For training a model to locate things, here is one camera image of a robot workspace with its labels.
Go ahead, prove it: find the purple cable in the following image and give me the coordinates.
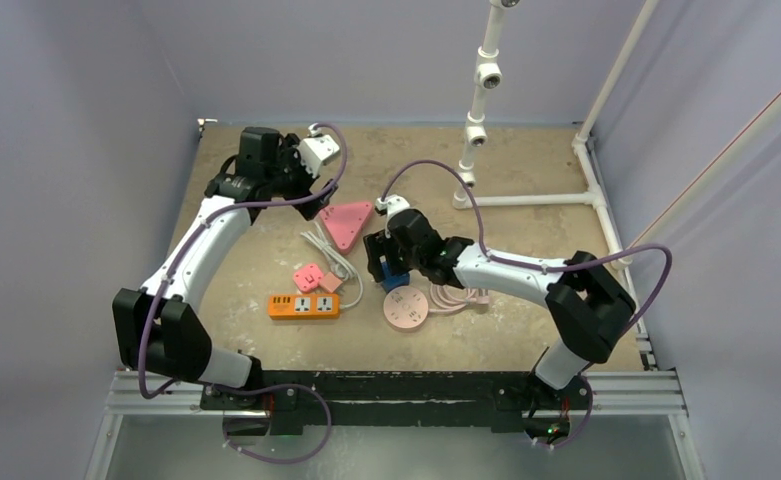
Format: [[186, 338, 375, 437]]
[[379, 159, 674, 452], [136, 121, 350, 465]]

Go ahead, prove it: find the pink triangular power strip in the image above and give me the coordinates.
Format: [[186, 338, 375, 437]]
[[319, 202, 373, 255]]

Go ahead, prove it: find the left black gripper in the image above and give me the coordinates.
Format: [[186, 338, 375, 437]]
[[265, 135, 336, 219]]

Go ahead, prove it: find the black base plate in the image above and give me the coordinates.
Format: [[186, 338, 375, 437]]
[[200, 370, 592, 438]]

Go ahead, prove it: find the pink power cord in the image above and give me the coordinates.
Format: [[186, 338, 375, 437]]
[[427, 283, 491, 315]]

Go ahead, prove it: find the blue cube socket adapter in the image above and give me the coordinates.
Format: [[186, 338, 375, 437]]
[[380, 262, 410, 293]]

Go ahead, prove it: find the white power cord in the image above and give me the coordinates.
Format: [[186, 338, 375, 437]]
[[300, 221, 365, 311]]

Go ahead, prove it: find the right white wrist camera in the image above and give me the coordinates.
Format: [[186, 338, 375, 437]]
[[374, 194, 411, 218]]

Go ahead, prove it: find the orange power strip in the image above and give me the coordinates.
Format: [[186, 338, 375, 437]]
[[267, 293, 341, 321]]

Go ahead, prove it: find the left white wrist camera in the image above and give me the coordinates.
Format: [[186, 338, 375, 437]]
[[297, 134, 341, 179]]

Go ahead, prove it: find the light pink small plug adapter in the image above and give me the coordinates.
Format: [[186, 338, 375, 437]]
[[318, 272, 344, 293]]

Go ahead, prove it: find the white pvc pipe frame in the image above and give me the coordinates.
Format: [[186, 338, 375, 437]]
[[452, 0, 781, 272]]

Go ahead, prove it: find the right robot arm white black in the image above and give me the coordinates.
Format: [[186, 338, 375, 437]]
[[363, 208, 636, 407]]

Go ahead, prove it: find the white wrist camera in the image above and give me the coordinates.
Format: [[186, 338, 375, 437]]
[[297, 134, 341, 179], [374, 194, 411, 218]]

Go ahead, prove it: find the pink round power strip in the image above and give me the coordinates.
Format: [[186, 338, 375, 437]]
[[382, 286, 429, 332]]

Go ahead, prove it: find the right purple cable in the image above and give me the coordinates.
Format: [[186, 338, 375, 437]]
[[379, 159, 674, 452]]

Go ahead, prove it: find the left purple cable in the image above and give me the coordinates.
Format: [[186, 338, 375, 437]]
[[136, 121, 350, 465]]

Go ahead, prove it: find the aluminium rail frame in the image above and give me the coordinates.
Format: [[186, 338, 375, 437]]
[[85, 370, 705, 479]]

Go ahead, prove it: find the pink square plug adapter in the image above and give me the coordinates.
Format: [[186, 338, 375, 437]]
[[292, 263, 324, 294]]

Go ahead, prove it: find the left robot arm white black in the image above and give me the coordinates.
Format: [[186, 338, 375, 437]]
[[112, 122, 348, 409]]

